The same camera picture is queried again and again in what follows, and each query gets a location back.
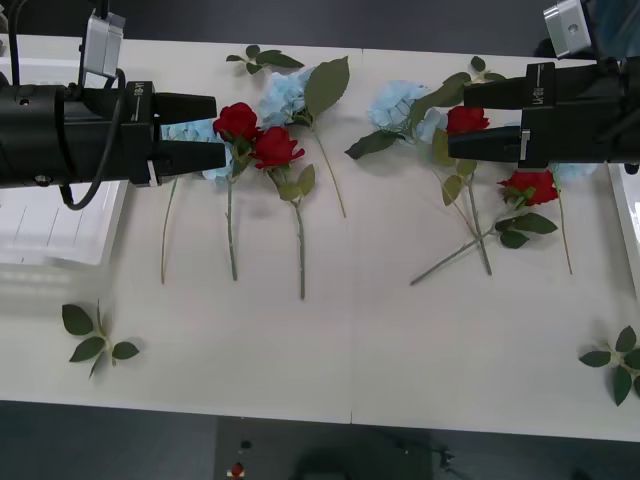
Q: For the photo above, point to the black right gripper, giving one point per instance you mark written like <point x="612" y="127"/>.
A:
<point x="575" y="115"/>

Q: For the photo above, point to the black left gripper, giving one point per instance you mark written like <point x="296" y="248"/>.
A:
<point x="100" y="145"/>

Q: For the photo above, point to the pale blue artificial flower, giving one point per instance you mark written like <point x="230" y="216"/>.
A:
<point x="285" y="100"/>
<point x="575" y="171"/>
<point x="395" y="102"/>
<point x="190" y="130"/>

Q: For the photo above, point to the red artificial rose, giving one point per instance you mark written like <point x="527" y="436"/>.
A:
<point x="275" y="147"/>
<point x="235" y="120"/>
<point x="532" y="187"/>
<point x="467" y="119"/>

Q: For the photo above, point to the silver and black right arm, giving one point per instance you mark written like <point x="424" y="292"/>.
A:
<point x="632" y="110"/>

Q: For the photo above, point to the silver and black left arm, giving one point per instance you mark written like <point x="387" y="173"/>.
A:
<point x="30" y="135"/>

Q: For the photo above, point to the loose green leaf twig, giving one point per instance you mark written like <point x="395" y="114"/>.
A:
<point x="77" y="320"/>
<point x="478" y="63"/>
<point x="625" y="340"/>
<point x="280" y="59"/>

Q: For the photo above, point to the person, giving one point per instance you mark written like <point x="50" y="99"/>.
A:
<point x="622" y="22"/>

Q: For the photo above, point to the shallow white box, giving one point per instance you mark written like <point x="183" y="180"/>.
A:
<point x="50" y="225"/>
<point x="631" y="225"/>

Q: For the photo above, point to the pale grey right wrist camera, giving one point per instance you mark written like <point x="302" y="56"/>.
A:
<point x="567" y="27"/>

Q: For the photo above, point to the pale grey wrist camera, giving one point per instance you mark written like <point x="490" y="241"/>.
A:
<point x="102" y="45"/>
<point x="567" y="27"/>

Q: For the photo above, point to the pale grey left wrist camera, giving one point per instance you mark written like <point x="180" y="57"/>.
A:
<point x="102" y="45"/>

